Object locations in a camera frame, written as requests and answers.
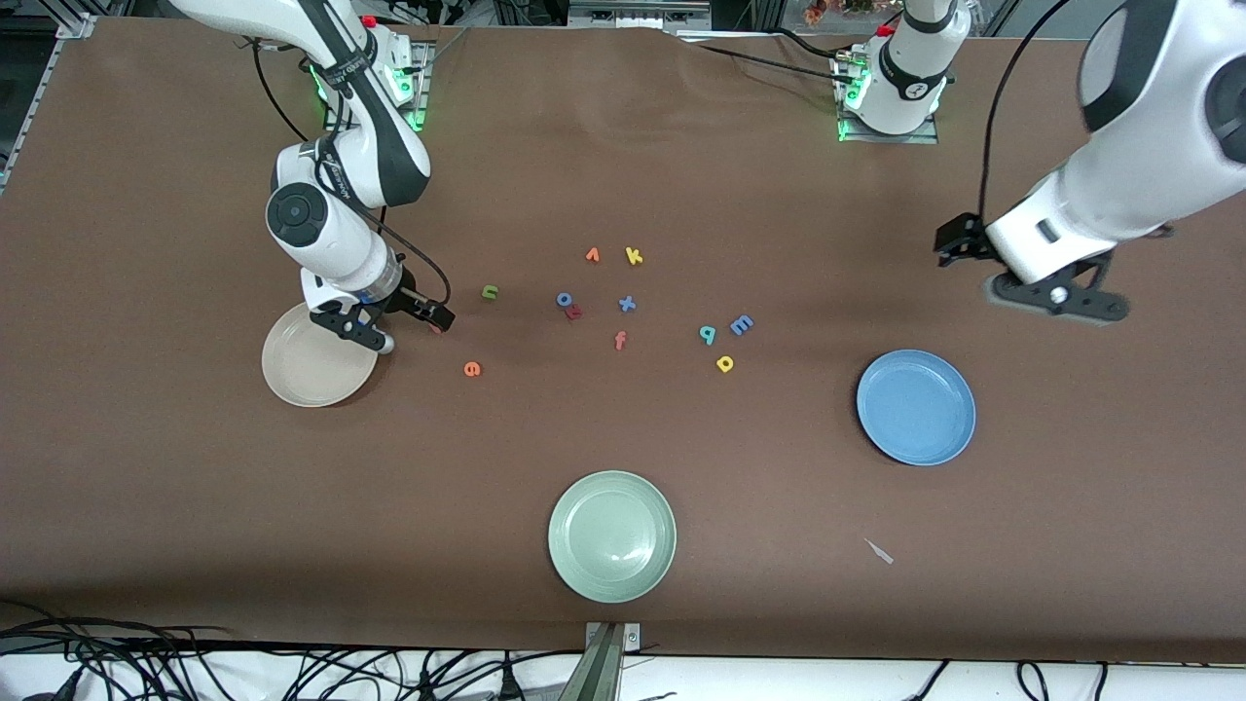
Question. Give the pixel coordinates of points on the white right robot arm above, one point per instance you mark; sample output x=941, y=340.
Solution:
x=389, y=166

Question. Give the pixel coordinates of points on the green round plate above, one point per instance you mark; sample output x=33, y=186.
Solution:
x=612, y=536

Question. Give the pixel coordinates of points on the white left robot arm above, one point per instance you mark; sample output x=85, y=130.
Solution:
x=1119, y=195

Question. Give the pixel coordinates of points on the blue foam letter E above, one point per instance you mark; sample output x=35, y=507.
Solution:
x=742, y=324

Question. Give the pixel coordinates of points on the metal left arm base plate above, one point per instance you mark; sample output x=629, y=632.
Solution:
x=930, y=134

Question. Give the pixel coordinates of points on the grey metal frame bar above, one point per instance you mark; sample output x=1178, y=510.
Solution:
x=633, y=12

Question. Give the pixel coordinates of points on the metal table edge bracket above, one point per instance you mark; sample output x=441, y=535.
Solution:
x=608, y=667

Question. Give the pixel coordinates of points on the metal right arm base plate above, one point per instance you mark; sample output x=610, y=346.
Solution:
x=424, y=88

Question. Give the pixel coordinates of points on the beige round plate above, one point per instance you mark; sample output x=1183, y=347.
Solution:
x=307, y=365

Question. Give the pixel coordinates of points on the aluminium table edge rail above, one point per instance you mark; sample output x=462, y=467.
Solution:
x=39, y=88

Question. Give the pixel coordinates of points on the brown table cover sheet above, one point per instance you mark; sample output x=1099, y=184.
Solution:
x=623, y=146

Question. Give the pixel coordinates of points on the white paper scrap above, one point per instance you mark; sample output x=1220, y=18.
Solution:
x=879, y=551

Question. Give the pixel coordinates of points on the blue round plate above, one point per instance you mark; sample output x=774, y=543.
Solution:
x=916, y=407

